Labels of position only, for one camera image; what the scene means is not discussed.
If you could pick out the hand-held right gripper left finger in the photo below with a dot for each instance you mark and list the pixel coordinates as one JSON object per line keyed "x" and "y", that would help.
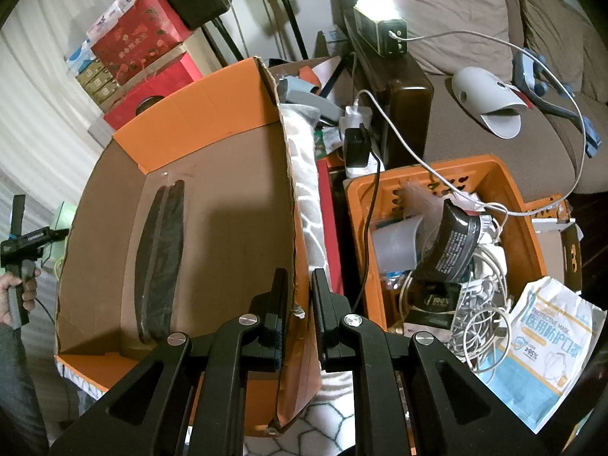
{"x": 280, "y": 316}

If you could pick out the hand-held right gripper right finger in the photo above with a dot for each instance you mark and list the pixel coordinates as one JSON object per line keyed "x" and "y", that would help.
{"x": 318, "y": 316}

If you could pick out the light green bag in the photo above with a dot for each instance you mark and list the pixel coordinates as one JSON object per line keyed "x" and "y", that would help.
{"x": 64, "y": 228}

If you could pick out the large orange cardboard box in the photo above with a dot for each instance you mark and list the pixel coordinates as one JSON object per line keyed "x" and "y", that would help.
{"x": 228, "y": 228}

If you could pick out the person's left hand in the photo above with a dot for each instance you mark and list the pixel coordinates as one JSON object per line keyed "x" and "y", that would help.
{"x": 4, "y": 301}

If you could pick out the clear plastic cup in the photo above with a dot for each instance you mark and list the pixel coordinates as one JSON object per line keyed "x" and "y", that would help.
{"x": 394, "y": 247}

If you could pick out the small black carton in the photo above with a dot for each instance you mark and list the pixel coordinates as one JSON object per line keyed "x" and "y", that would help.
{"x": 434, "y": 301}

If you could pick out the person's leg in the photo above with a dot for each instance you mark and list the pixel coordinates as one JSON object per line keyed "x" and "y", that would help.
{"x": 19, "y": 380}

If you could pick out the dark oblong pad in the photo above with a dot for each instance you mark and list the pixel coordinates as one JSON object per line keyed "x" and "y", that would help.
{"x": 159, "y": 256}

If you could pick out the black soft pouch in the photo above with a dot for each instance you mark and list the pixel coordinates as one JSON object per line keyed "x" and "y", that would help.
{"x": 451, "y": 247}

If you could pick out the black plug charger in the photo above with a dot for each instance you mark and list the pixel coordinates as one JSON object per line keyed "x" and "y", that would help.
{"x": 357, "y": 145}

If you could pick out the stack of tissue boxes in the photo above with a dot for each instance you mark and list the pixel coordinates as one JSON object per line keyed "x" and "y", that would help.
{"x": 90, "y": 76}

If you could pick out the white power strip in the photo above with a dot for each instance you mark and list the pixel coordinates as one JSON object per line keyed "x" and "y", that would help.
{"x": 354, "y": 114}

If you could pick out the orange plastic basket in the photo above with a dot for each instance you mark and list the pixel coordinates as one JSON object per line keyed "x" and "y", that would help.
{"x": 515, "y": 228}

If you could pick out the dark wooden side cabinet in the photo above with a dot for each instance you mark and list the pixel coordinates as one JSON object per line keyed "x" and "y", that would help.
{"x": 399, "y": 104}

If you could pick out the face mask packet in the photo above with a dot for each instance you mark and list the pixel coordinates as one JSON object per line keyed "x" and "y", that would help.
{"x": 546, "y": 342}

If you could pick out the red gift box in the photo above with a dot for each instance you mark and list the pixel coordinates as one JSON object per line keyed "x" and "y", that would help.
{"x": 137, "y": 33}

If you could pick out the white curved massager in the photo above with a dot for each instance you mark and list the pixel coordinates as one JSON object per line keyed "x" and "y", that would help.
{"x": 479, "y": 95}

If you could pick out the lit power station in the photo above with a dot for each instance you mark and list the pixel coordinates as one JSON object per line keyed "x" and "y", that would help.
{"x": 380, "y": 28}

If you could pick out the blue neck massager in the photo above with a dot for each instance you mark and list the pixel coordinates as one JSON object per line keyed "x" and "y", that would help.
{"x": 532, "y": 76}

